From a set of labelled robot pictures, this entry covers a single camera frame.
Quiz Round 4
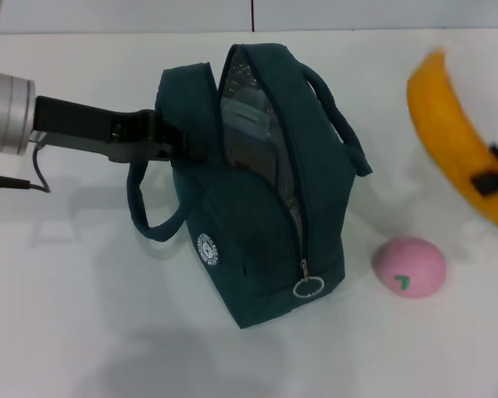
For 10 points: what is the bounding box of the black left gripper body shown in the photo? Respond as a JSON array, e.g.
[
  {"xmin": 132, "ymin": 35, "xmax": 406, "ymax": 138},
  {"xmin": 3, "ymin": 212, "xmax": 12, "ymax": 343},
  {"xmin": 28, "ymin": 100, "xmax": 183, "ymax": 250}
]
[{"xmin": 32, "ymin": 95, "xmax": 170, "ymax": 164}]

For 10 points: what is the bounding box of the yellow banana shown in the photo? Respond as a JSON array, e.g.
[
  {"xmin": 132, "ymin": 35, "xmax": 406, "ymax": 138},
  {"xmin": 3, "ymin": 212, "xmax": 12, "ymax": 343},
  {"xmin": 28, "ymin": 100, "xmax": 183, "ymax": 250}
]
[{"xmin": 406, "ymin": 48, "xmax": 498, "ymax": 237}]

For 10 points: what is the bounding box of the dark teal insulated lunch bag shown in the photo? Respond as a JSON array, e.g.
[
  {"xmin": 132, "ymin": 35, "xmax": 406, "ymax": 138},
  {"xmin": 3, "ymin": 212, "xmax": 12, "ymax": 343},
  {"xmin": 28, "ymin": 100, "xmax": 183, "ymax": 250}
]
[{"xmin": 126, "ymin": 42, "xmax": 374, "ymax": 331}]

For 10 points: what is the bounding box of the pink toy peach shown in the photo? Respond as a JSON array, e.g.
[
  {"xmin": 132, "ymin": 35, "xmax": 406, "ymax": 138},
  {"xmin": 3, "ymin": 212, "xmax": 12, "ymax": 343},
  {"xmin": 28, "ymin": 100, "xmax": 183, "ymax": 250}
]
[{"xmin": 371, "ymin": 235, "xmax": 448, "ymax": 299}]

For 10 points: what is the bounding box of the metal zipper pull ring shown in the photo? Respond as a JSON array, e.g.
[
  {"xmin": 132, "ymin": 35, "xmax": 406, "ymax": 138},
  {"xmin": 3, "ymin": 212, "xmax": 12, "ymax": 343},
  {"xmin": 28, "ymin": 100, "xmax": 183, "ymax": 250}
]
[{"xmin": 292, "ymin": 259, "xmax": 325, "ymax": 299}]

